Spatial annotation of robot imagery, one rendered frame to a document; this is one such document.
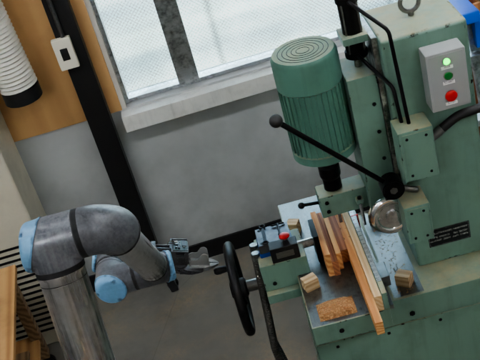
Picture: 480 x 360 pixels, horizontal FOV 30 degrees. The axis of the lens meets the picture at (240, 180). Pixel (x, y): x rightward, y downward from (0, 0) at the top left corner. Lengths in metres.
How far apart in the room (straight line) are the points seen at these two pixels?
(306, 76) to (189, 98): 1.54
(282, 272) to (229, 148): 1.52
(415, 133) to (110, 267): 0.95
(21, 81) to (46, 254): 1.61
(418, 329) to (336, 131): 0.64
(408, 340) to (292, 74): 0.86
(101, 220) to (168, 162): 1.94
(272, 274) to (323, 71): 0.61
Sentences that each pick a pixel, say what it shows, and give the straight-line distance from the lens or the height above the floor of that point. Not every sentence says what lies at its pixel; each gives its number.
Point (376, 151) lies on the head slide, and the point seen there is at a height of 1.19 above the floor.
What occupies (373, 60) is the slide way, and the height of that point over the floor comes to 1.46.
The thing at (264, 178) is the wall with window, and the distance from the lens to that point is 4.07.
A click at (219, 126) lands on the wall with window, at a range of 3.90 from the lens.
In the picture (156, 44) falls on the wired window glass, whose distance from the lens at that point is 3.80.
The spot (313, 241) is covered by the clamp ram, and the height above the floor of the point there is 0.96.
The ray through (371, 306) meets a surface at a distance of 2.33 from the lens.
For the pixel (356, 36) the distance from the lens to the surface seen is 2.31.
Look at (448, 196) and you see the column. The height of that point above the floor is 1.02.
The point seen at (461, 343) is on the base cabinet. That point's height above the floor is 0.58.
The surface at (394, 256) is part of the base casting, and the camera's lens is 2.69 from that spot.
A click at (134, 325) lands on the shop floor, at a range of 4.02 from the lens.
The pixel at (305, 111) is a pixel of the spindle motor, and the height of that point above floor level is 1.37.
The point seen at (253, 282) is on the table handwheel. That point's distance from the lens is 2.68.
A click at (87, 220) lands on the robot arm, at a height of 1.44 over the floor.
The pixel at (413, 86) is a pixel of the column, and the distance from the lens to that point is 2.32.
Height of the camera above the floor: 2.48
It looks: 32 degrees down
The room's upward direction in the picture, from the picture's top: 16 degrees counter-clockwise
